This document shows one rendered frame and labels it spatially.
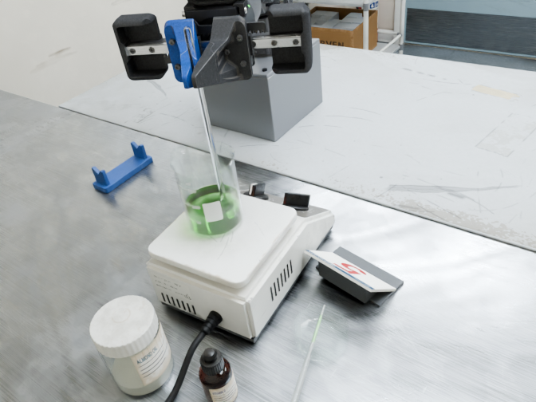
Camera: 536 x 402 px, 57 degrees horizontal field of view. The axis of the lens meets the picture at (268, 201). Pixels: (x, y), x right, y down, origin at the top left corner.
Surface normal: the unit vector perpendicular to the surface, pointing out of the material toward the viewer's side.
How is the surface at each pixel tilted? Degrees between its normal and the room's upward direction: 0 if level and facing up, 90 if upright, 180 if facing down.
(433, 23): 90
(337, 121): 0
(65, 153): 0
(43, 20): 90
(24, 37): 90
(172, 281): 90
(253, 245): 0
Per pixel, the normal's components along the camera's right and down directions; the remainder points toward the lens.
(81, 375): -0.11, -0.79
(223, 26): -0.18, -0.11
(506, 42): -0.57, 0.55
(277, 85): 0.81, 0.28
